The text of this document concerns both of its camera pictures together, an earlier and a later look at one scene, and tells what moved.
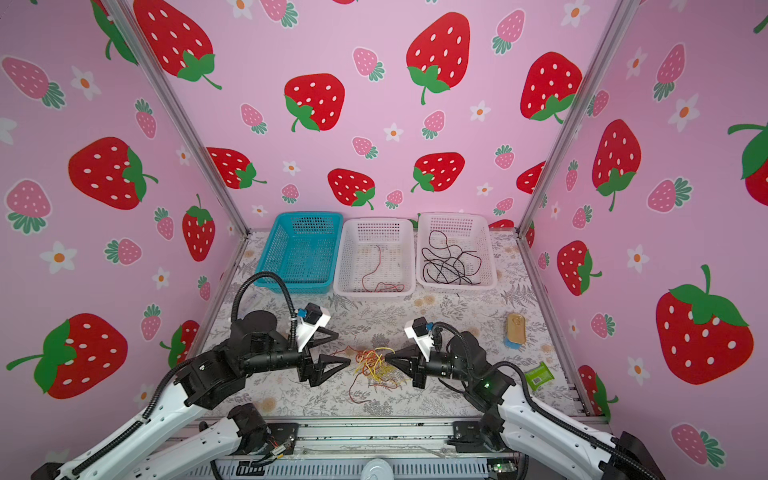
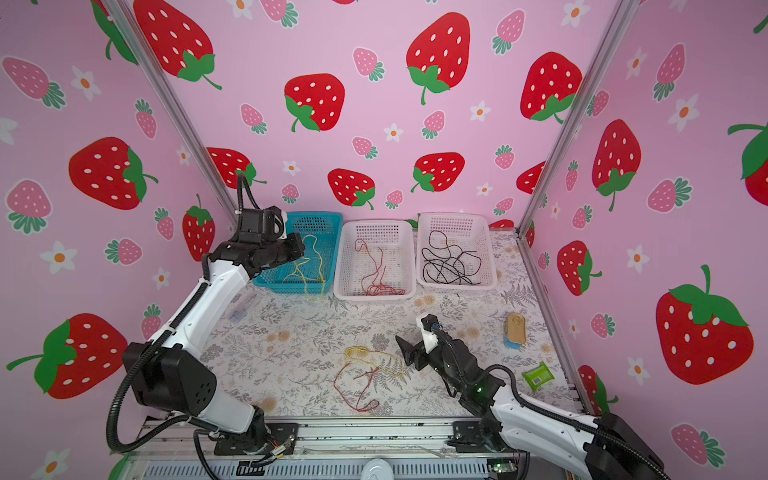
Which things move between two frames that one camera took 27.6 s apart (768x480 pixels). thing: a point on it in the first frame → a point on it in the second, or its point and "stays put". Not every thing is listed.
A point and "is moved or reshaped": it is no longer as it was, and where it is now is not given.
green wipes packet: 538,376 stays put
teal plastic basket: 302,248 stays put
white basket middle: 375,257 stays put
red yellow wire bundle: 373,365 is moved or reshaped
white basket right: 455,252 stays put
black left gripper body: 307,365 → 283,251
